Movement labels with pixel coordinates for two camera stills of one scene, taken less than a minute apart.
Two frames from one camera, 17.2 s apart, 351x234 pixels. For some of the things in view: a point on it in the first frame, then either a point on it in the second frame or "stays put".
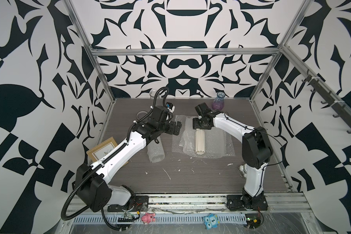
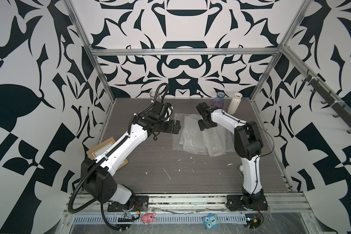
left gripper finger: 177,126 stays put
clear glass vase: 152,93 stays put
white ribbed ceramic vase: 200,141 → 235,103
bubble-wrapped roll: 156,151 → 214,139
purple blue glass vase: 218,103 stays put
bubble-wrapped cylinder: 215,140 stays put
